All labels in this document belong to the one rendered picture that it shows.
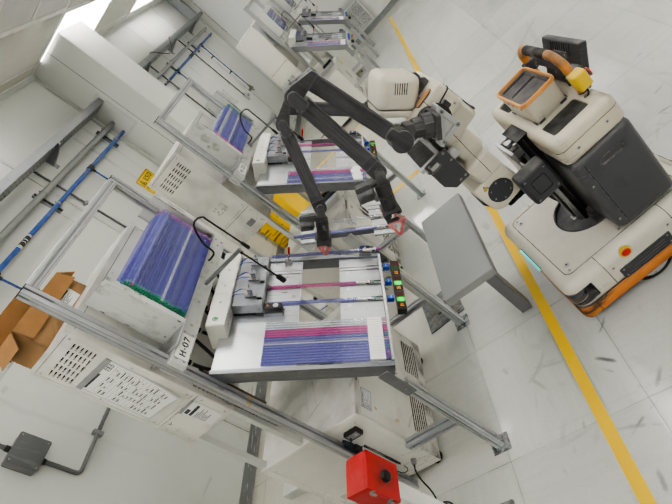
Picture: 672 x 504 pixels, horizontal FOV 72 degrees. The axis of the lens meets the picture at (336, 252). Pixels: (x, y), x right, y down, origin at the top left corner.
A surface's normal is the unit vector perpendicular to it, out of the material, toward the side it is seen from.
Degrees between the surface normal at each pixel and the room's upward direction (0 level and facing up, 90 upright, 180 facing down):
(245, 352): 44
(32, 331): 80
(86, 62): 90
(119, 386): 88
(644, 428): 0
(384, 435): 90
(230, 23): 90
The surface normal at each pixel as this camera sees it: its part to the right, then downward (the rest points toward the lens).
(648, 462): -0.73, -0.54
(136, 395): 0.05, 0.61
